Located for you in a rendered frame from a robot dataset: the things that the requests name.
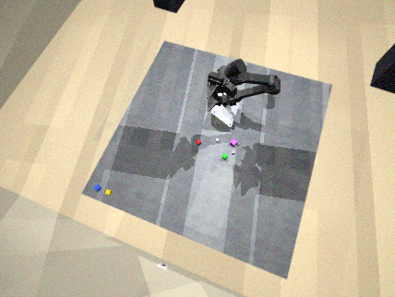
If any small blue block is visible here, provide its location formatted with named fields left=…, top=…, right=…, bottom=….
left=93, top=184, right=101, bottom=192

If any purple cube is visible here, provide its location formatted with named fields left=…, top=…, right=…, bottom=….
left=230, top=139, right=238, bottom=147

